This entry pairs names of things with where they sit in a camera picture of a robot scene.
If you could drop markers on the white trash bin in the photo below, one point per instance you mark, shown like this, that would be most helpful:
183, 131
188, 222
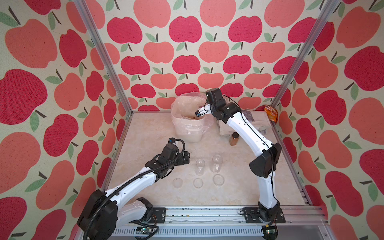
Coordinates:
189, 129

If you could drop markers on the clear jar lid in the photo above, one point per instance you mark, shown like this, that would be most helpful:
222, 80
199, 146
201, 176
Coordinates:
218, 180
198, 183
177, 183

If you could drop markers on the aluminium frame post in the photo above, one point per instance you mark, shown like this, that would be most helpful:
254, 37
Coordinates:
319, 25
103, 53

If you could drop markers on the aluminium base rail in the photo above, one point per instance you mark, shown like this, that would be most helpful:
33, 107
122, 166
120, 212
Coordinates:
230, 223

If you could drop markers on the left aluminium frame post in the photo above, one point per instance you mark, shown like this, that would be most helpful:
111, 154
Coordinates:
103, 53

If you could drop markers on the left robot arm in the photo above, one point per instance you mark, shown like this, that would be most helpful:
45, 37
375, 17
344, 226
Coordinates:
106, 211

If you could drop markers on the right aluminium frame post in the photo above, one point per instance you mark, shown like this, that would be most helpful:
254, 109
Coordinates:
319, 25

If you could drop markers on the clear tea jar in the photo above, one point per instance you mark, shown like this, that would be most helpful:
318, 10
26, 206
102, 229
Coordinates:
216, 163
200, 167

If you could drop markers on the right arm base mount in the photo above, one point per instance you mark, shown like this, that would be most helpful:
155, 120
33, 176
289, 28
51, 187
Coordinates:
263, 216

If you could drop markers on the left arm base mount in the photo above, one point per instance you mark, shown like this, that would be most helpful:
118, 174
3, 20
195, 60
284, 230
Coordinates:
154, 216

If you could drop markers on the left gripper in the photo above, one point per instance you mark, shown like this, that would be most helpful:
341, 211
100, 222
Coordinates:
182, 161

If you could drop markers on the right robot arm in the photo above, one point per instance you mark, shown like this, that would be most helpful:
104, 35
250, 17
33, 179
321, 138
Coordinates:
267, 153

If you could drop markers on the folded printed tote bag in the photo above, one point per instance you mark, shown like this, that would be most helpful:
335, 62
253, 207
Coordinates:
258, 119

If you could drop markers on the brown bottle black cap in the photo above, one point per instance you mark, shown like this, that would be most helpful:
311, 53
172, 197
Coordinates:
234, 139

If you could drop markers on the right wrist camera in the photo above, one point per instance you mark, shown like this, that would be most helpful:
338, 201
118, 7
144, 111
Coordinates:
206, 109

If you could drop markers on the orange snack packet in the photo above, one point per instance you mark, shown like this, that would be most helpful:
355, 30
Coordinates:
272, 113

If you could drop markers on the clear plastic bin liner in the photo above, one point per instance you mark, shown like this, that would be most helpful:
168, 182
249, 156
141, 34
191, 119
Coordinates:
186, 114

